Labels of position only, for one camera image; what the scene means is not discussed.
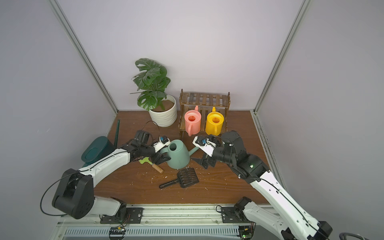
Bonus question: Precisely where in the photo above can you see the sage green watering can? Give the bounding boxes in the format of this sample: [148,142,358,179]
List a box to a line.
[160,140,200,170]

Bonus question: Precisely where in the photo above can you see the yellow watering can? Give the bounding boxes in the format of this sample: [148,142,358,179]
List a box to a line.
[205,107,225,136]

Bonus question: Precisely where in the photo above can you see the pink watering can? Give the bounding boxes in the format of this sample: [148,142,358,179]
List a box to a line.
[184,106,202,137]

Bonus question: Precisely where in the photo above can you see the brown wooden slatted shelf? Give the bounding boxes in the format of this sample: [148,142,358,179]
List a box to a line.
[179,89,231,139]

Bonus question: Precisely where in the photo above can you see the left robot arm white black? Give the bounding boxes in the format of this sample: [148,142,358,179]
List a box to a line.
[52,131,171,223]

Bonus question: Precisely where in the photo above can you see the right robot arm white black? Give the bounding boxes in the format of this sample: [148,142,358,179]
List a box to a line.
[193,131,333,240]

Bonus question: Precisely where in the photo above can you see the dark green watering can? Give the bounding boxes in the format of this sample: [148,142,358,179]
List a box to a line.
[81,119,120,167]

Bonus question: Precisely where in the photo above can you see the black plastic sifting scoop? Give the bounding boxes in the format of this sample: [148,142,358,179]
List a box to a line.
[159,168,200,189]

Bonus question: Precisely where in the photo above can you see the white ribbed plant pot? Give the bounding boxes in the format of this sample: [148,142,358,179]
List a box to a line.
[149,95,177,128]

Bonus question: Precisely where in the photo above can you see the green monstera plant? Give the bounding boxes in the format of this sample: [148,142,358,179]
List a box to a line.
[133,58,171,112]

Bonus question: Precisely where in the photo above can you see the right small circuit board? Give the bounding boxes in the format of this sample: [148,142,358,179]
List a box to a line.
[239,226,254,240]

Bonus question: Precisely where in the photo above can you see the small circuit board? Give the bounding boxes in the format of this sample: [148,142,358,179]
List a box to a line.
[239,226,254,240]
[109,227,127,240]

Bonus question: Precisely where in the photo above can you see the left small circuit board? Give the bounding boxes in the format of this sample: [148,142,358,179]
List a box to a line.
[109,227,127,240]

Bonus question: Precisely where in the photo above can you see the left aluminium corner profile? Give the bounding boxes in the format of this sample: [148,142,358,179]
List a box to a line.
[47,0,119,114]

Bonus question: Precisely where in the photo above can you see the aluminium corner profile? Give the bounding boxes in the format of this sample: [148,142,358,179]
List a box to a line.
[254,0,312,115]
[47,0,119,114]

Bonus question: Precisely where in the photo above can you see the right aluminium corner profile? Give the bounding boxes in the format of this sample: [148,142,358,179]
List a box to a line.
[254,0,312,115]

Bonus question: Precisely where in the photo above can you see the green hand rake wooden handle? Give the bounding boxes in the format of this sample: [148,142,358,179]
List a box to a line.
[139,157,164,174]

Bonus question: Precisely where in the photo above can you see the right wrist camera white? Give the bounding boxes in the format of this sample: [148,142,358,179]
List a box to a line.
[193,135,221,157]

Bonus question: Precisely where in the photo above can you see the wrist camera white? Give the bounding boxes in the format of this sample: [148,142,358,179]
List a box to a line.
[193,135,221,157]
[153,136,171,153]

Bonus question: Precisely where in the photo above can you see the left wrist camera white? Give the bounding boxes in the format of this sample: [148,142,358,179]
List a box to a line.
[153,136,171,153]

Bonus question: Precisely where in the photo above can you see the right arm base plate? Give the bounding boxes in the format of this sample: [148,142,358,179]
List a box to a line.
[220,197,252,224]

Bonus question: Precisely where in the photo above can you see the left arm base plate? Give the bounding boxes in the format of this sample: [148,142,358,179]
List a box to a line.
[100,207,144,225]

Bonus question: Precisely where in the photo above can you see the aluminium mounting rail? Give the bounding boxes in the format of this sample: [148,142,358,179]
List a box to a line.
[51,204,280,240]

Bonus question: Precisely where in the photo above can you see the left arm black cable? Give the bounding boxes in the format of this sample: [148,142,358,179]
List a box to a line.
[39,172,79,217]

